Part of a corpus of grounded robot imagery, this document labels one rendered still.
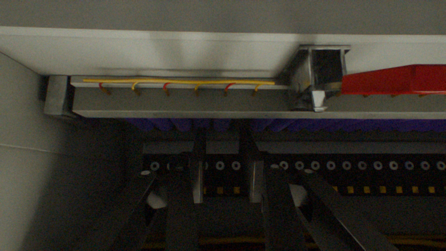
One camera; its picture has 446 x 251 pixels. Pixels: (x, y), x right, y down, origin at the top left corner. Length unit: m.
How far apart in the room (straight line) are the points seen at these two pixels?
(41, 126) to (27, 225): 0.06
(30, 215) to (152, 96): 0.11
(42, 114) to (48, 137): 0.02
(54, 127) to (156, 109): 0.08
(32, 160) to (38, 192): 0.02
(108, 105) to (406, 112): 0.21
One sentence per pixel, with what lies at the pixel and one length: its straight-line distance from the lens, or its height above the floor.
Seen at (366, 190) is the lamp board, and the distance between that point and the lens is 0.35.
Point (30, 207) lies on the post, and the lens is 0.21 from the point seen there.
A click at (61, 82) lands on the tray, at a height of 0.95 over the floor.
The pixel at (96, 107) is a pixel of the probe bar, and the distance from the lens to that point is 0.18.
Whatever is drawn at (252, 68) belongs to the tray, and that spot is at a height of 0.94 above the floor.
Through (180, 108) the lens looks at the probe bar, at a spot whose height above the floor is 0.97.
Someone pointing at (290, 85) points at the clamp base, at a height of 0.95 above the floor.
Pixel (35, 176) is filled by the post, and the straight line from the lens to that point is 0.21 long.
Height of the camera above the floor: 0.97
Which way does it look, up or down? 5 degrees up
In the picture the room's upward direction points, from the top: 180 degrees counter-clockwise
